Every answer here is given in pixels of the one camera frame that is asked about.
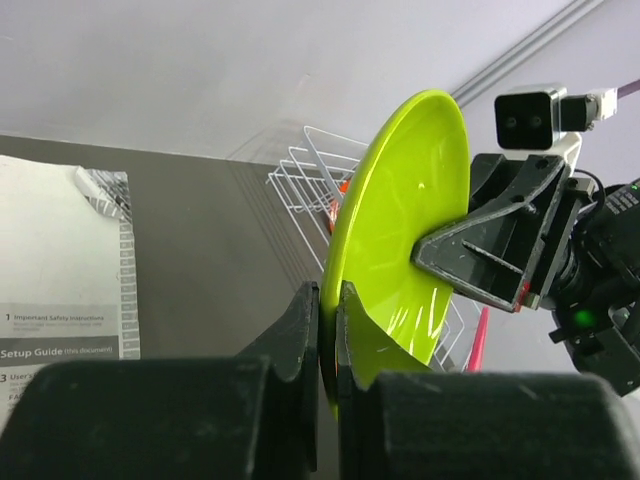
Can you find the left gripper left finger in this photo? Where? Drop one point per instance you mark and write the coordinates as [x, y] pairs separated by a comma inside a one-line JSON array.
[[252, 415]]

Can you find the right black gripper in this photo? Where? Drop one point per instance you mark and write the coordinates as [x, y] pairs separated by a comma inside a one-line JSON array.
[[510, 245]]

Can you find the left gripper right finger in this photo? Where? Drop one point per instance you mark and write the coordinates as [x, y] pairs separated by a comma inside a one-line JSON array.
[[399, 421]]

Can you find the lime green plate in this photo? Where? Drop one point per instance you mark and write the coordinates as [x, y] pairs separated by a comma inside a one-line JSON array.
[[413, 179]]

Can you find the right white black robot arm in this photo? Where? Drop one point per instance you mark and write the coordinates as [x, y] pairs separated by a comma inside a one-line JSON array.
[[594, 295]]

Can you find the red framed whiteboard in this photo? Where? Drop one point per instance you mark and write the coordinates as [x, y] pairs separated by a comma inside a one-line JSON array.
[[476, 357]]

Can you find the orange plate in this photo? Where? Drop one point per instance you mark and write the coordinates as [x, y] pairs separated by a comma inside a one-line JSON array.
[[335, 205]]

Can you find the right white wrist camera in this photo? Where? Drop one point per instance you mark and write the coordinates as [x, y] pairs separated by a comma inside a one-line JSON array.
[[547, 119]]

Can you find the white wire dish rack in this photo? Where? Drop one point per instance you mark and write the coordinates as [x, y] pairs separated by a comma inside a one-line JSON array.
[[307, 179]]

